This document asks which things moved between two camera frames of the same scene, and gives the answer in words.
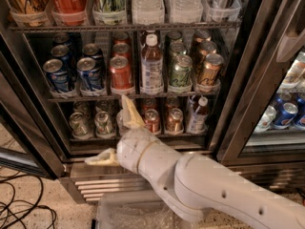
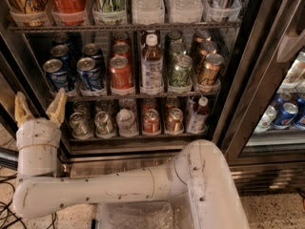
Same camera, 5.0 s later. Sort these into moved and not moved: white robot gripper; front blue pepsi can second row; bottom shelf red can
Moved: white robot gripper
Not moved: bottom shelf red can; front blue pepsi can second row
